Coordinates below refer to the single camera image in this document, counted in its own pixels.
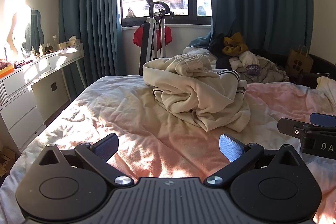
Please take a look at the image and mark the white quilt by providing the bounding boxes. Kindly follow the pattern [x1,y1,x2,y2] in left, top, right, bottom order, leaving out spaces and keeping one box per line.
[182,45,211,57]

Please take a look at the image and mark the metal folding stand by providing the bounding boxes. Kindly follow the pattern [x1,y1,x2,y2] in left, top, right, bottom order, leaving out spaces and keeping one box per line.
[144,0,175,60]

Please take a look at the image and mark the red bag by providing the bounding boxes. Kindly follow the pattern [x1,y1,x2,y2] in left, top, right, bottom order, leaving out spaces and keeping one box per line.
[133,26,173,46]

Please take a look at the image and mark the blue cloth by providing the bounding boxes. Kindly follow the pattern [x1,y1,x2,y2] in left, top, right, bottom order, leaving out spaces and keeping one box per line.
[188,30,214,47]

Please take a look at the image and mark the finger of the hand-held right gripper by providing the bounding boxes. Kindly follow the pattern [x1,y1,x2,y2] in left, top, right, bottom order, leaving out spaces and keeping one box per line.
[310,113,336,127]
[277,117,336,138]

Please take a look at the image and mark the purple printed garment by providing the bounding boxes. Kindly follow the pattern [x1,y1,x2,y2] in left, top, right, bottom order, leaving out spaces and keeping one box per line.
[243,64,263,76]

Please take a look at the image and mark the white dressing table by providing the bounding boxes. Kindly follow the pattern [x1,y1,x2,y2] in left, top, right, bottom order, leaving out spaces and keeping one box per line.
[0,43,88,153]

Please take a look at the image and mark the grey garment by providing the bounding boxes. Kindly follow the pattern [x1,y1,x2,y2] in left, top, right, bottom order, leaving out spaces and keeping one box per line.
[236,59,290,83]

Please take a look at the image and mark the white folded board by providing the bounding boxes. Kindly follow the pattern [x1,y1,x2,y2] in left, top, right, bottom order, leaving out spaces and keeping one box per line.
[139,18,156,75]

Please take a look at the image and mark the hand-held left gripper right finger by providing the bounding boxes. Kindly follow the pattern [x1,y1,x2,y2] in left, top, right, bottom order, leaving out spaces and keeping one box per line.
[204,134,305,187]

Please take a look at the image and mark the black garment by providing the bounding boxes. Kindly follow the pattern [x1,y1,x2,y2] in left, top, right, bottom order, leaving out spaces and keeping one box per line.
[210,36,232,70]

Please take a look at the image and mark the bed with white sheet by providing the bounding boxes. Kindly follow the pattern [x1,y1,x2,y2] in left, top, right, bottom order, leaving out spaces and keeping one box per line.
[0,74,336,224]

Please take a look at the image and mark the yellow garment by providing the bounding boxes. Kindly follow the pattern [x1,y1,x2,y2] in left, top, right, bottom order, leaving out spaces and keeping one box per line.
[223,32,250,56]

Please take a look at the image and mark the wavy mirror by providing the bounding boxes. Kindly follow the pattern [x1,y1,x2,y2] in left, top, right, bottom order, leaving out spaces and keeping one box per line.
[30,9,45,47]

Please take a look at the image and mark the white striped garment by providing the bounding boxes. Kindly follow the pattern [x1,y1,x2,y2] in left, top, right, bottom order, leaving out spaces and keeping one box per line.
[213,69,247,95]

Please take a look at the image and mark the cream pants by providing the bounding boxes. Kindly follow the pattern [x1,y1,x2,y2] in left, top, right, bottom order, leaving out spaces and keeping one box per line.
[142,54,251,132]

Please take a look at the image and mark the brown paper bag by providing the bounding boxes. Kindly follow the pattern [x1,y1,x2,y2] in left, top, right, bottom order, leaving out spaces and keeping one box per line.
[286,46,314,74]

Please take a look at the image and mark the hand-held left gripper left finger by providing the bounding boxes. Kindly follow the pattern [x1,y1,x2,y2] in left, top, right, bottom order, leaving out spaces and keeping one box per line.
[38,133,134,187]

